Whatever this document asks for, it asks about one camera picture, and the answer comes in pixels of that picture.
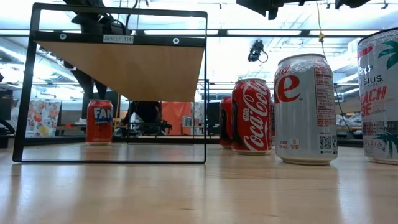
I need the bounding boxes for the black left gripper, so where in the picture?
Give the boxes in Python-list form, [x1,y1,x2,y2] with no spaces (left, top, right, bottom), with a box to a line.
[70,14,132,100]

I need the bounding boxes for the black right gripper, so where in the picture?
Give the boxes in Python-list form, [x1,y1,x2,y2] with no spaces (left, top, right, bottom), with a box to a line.
[236,0,292,20]

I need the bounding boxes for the orange Fanta can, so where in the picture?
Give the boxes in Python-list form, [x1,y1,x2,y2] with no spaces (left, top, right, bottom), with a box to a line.
[85,99,114,146]

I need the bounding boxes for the red Coca-Cola Star Wars can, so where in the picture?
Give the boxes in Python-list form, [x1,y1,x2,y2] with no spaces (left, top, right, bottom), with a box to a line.
[231,78,272,156]

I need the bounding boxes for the red Coke Zero can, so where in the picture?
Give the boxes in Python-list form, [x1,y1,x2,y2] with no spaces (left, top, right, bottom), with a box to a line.
[270,99,276,147]

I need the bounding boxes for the silver Diet Coke can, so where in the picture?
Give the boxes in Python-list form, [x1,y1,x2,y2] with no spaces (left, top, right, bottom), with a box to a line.
[273,53,339,166]

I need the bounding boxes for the black metal shelf wooden board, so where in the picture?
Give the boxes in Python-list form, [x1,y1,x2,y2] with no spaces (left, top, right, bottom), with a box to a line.
[12,2,208,165]

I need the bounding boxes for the white shelf label sticker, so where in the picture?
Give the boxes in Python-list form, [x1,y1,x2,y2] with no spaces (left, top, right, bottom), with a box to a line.
[103,34,134,44]

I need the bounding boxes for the black background monitor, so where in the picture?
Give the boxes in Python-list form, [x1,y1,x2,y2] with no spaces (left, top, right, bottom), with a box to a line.
[81,91,121,119]

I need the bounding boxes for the person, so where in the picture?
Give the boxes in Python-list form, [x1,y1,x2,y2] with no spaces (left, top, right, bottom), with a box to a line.
[113,100,174,138]

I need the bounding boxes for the floral patterned cloth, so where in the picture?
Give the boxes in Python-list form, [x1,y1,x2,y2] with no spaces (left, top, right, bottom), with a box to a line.
[25,99,62,138]

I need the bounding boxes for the orange partition panel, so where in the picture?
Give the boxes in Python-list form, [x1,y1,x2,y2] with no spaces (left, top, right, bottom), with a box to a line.
[161,101,193,136]

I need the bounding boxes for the dark background equipment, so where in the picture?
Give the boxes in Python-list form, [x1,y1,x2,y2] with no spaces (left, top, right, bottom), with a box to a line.
[0,73,16,149]

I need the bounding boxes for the cluttered background table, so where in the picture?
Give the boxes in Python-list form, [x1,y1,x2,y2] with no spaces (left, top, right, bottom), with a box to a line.
[335,112,363,140]

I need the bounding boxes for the black overhead frame bar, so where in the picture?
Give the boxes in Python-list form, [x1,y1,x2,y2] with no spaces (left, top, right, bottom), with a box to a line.
[0,29,382,39]

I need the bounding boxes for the black hanging camera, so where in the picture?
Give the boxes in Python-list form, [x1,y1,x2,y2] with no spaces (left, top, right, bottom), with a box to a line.
[247,39,269,64]

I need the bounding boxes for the yellow hanging cable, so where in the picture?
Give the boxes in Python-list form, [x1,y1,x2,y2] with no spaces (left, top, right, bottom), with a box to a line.
[315,0,354,136]

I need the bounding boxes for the black table frame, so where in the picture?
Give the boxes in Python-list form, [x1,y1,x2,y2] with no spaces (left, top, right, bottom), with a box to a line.
[0,135,364,149]

